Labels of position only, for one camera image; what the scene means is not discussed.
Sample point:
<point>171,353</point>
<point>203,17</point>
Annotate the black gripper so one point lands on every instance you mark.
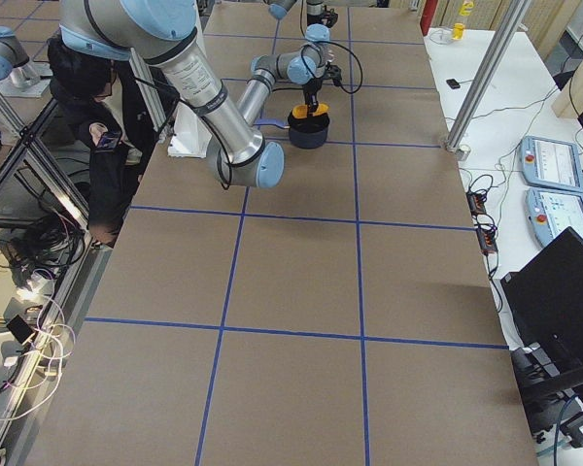
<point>311,88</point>

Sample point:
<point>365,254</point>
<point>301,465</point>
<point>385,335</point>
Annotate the yellow plastic corn cob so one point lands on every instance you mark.
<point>300,111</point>

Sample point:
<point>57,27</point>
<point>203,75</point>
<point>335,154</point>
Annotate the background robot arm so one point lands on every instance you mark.
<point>20,75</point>

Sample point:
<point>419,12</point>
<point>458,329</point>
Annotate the dark blue saucepan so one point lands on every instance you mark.
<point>308,134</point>

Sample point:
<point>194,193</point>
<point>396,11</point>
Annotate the small black device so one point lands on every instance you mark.
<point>452,83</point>

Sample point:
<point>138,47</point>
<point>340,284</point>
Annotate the yellow spring toy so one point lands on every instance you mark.
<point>457,31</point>

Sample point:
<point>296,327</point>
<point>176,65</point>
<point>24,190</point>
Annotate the person in black jacket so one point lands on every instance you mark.
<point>105,110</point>

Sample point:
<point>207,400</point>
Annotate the smartphone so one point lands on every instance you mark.
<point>107,141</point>

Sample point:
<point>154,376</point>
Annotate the orange black usb hub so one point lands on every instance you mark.
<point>484,224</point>

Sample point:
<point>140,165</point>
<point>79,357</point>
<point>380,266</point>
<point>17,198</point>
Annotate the upper teach pendant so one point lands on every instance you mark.
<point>551,163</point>

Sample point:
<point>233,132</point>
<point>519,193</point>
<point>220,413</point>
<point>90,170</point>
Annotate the teach pendant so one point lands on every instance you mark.
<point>551,163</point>
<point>553,211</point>

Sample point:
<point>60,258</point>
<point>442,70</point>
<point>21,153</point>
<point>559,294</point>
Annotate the lower teach pendant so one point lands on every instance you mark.
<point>553,211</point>

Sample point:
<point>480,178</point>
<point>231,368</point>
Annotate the black laptop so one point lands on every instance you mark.
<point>546,298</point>

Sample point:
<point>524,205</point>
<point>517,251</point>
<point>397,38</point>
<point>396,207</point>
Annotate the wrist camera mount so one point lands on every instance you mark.
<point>333,73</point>

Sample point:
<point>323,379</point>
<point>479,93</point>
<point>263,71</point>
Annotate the white camera mast base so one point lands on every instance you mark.
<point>190,136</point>

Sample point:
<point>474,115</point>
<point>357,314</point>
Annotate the aluminium frame post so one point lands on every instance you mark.
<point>496,49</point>

